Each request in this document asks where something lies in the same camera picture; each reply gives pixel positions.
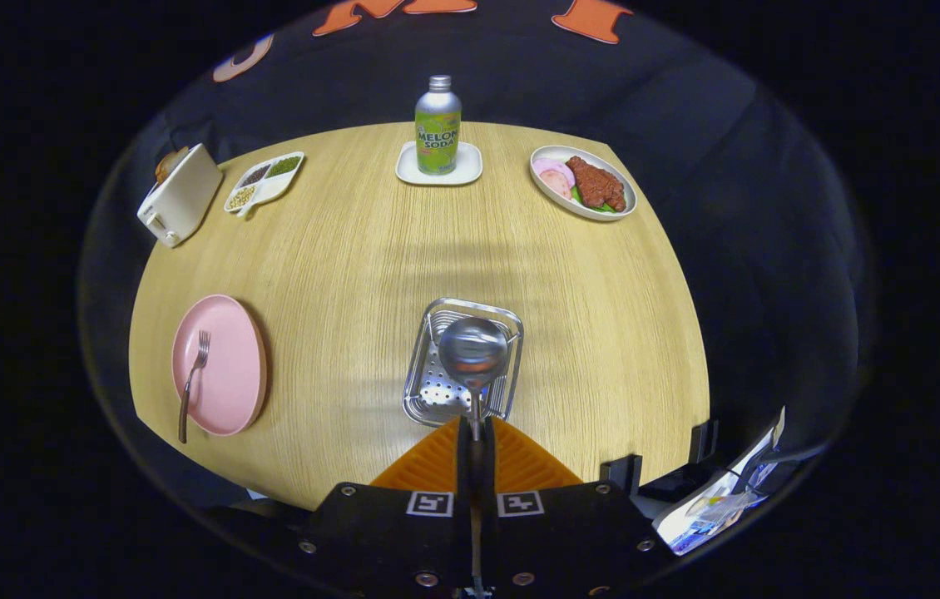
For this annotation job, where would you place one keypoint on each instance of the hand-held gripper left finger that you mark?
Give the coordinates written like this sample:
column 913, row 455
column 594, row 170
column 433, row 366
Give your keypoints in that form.
column 465, row 466

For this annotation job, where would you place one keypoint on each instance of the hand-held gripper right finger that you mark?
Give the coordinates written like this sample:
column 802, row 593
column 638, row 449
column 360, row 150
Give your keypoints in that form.
column 487, row 466

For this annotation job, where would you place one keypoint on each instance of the steel spoon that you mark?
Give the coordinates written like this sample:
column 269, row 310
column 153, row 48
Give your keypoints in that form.
column 474, row 349

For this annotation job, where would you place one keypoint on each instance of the steel fork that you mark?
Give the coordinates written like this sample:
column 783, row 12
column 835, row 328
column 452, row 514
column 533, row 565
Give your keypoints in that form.
column 201, row 356

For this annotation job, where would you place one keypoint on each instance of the steel drain tray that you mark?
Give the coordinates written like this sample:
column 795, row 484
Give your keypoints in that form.
column 437, row 399

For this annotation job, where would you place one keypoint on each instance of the white and blue plastic packet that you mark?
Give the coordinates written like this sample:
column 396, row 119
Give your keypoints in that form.
column 711, row 507

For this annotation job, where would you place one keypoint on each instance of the pink round plate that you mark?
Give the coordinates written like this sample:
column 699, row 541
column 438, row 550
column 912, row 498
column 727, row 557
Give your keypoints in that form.
column 229, row 374

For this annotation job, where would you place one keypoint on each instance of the green lettuce leaf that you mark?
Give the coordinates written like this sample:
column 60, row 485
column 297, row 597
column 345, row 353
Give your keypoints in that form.
column 580, row 200

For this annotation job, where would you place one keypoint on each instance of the pink ham slice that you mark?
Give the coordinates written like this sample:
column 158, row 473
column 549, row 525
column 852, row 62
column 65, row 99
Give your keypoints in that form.
column 555, row 185
column 551, row 166

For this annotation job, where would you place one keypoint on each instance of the white square coaster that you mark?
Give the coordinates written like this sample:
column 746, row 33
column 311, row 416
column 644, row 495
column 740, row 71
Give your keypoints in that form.
column 470, row 170

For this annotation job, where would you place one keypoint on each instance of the brown meat piece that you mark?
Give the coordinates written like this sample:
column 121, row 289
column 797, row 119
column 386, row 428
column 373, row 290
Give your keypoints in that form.
column 596, row 185

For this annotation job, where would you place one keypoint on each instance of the white oval food plate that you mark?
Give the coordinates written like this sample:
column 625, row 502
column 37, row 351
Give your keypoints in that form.
column 613, row 170

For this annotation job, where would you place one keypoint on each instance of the white divided snack dish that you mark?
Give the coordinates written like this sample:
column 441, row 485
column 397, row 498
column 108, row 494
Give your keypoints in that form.
column 270, row 190

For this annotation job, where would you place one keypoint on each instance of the pile of yellow soybeans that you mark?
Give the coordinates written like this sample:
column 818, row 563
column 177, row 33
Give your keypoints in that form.
column 241, row 197

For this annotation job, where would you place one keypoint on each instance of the pile of green beans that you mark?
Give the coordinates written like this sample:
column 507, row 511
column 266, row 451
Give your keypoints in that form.
column 285, row 165

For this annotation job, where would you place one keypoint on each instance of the green label soda bottle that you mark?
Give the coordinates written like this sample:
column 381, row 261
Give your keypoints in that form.
column 437, row 116

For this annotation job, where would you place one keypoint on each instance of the pile of dark red beans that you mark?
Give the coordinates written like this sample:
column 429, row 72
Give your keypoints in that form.
column 254, row 175

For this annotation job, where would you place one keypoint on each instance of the white toaster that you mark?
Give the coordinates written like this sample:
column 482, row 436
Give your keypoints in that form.
column 183, row 200

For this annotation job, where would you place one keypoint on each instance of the brown toast slice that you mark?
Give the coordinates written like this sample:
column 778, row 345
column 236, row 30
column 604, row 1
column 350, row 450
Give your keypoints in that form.
column 166, row 165

